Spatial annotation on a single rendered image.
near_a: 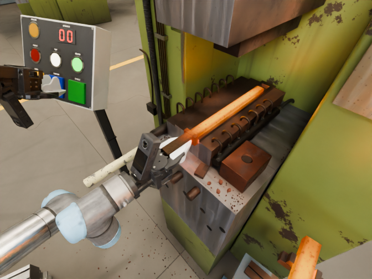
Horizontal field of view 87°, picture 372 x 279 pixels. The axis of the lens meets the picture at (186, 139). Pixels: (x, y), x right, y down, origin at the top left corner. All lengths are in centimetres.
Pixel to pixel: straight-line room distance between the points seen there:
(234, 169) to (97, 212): 34
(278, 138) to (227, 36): 47
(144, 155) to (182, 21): 29
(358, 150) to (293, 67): 45
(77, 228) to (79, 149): 166
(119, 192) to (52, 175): 157
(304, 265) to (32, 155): 217
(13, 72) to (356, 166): 83
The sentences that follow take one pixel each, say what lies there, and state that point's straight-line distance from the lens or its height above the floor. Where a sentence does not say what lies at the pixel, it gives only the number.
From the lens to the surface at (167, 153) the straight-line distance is 51.
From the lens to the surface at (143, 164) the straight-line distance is 47.
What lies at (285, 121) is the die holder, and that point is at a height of 92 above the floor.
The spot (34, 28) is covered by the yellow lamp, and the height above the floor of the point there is 117.
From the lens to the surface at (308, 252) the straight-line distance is 50.
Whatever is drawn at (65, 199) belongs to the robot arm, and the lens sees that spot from 64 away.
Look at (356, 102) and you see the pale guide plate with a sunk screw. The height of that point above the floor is 120.
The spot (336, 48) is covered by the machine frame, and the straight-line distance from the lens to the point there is 82.
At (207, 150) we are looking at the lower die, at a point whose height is 98.
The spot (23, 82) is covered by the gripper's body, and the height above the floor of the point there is 114.
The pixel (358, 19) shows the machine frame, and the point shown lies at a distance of 79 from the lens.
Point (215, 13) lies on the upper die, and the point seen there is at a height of 132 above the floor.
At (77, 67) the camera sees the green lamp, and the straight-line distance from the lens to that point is 82.
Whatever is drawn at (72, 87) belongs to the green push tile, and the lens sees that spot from 84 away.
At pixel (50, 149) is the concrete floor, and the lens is 225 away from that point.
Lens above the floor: 141
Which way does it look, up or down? 47 degrees down
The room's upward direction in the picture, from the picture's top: straight up
